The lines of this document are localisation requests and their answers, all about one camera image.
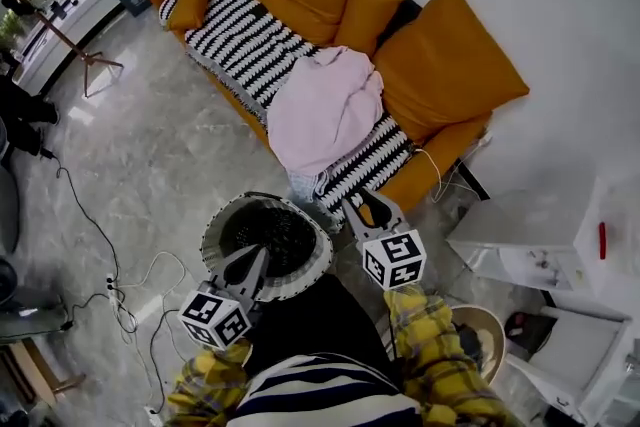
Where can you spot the person's left forearm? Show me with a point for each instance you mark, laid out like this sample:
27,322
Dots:
210,385

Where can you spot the white woven basket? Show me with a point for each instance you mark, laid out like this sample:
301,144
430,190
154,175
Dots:
300,282

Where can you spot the large orange cushion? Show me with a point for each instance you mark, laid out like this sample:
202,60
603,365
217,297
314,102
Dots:
440,65

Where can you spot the wooden coat stand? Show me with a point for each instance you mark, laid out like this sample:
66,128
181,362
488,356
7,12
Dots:
55,27

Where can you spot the white table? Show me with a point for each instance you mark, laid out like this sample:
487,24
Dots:
550,235

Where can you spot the light blue clothes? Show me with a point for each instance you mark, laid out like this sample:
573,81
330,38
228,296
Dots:
301,185

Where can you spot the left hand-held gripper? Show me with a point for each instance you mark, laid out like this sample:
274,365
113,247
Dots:
215,320

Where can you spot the white power strip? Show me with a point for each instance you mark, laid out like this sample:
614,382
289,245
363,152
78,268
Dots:
112,291

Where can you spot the black white striped blanket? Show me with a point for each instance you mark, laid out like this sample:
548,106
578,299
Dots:
240,30

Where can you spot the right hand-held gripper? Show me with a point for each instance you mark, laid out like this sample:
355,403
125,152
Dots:
395,260

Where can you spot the orange sofa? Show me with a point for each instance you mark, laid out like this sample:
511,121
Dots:
450,150

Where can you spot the pink clothes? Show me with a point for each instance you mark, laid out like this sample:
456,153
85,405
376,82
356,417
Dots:
325,115

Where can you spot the small orange pillow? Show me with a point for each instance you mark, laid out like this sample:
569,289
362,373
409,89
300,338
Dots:
192,2

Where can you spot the person's right forearm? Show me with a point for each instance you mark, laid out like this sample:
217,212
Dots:
435,355

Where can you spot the wooden stool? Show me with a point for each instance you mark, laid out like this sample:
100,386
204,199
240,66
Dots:
30,367

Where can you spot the red pen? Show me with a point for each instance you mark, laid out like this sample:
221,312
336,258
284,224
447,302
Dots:
602,240

